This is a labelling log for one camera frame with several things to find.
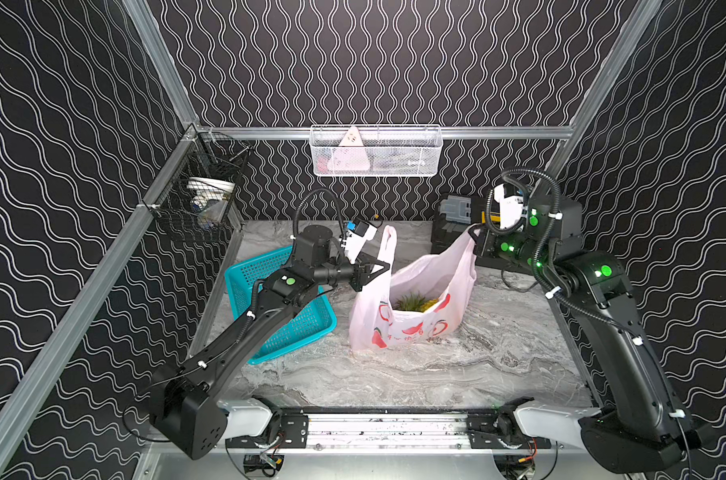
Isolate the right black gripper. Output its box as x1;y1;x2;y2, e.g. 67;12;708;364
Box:
469;220;553;280

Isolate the small orange pineapple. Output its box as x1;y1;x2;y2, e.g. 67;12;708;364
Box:
393;293;439;313

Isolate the pink strawberry plastic bag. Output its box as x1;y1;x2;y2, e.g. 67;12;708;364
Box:
349;231;477;351

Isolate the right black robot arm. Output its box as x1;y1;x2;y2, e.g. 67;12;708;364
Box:
470;176;712;474

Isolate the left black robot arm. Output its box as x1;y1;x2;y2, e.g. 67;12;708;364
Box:
147;225;391;460

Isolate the teal plastic basket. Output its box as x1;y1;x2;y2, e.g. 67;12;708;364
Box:
225;246;337;365

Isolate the black yellow toolbox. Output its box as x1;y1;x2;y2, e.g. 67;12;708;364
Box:
431;195;487;254

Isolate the pink triangular card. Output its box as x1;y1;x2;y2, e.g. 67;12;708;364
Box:
327;126;371;175

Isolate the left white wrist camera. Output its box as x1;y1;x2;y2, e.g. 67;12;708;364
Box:
344;219;378;263

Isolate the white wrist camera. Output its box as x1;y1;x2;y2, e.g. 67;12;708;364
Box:
344;219;378;263
494;183;528;231

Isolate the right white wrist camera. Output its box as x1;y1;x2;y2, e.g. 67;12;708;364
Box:
494;183;528;231

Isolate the clear wall-mounted basket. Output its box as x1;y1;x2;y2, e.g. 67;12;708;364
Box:
309;125;444;177

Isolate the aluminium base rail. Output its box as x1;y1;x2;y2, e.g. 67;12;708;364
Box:
220;401;603;454

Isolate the black wire mesh basket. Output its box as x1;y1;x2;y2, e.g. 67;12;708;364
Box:
150;132;256;244

